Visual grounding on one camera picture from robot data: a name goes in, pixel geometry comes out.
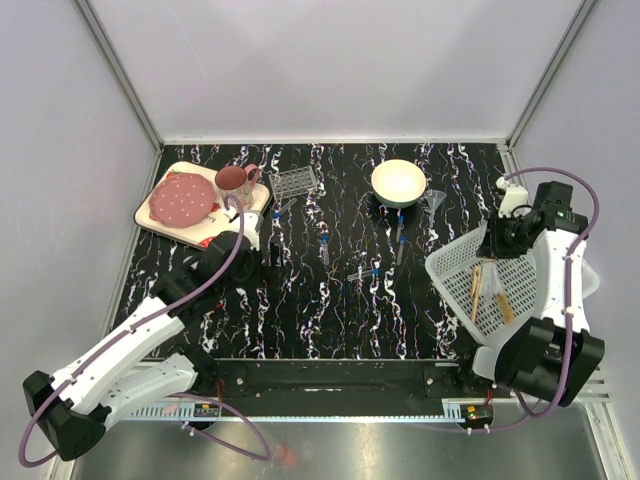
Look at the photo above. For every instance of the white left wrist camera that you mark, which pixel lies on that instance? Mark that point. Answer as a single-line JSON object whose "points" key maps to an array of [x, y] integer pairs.
{"points": [[252, 225]]}

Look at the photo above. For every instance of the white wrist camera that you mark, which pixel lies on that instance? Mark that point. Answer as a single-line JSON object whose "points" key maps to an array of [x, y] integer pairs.
{"points": [[252, 225], [514, 197]]}

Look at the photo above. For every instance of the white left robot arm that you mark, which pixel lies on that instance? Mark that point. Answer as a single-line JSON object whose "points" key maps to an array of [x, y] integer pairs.
{"points": [[76, 405]]}

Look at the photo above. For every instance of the white plastic basket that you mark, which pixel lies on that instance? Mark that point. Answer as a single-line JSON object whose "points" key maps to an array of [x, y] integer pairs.
{"points": [[524, 301]]}

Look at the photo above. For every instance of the blue cap tube under bowl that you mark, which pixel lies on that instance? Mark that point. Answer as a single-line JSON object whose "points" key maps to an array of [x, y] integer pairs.
{"points": [[400, 227]]}

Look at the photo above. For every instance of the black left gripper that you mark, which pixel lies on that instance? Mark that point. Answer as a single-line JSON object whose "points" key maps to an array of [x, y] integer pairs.
{"points": [[255, 255]]}

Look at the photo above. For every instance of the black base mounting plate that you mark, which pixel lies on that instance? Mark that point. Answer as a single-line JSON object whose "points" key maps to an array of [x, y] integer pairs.
{"points": [[323, 388]]}

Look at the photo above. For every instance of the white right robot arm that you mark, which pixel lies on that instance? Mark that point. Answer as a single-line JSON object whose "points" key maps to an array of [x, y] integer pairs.
{"points": [[548, 353]]}

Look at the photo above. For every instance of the clear plastic funnel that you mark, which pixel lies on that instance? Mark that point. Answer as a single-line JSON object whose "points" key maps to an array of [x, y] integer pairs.
{"points": [[434, 199]]}

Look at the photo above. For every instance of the clear test tube rack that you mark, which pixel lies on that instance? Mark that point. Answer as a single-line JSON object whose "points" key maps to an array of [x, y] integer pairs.
{"points": [[293, 182]]}

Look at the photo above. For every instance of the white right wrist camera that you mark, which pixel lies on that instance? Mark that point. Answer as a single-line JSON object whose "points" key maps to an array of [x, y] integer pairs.
{"points": [[514, 197]]}

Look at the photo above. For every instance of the pink dotted plate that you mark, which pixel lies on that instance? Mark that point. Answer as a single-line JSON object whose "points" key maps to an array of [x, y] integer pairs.
{"points": [[182, 200]]}

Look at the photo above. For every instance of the pink floral mug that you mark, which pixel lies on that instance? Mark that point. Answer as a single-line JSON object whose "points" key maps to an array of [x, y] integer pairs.
{"points": [[238, 181]]}

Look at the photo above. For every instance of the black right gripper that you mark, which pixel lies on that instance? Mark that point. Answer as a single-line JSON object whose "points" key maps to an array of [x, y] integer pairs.
{"points": [[492, 246]]}

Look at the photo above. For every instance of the wooden test tube clamp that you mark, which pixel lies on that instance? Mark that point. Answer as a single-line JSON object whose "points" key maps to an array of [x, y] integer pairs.
{"points": [[476, 288]]}

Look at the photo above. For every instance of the blue cap tube lying horizontal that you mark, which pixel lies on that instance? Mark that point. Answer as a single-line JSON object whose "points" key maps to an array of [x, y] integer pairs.
{"points": [[362, 274]]}

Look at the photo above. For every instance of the cream green bowl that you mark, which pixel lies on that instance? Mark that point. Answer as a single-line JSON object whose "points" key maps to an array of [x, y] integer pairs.
{"points": [[398, 183]]}

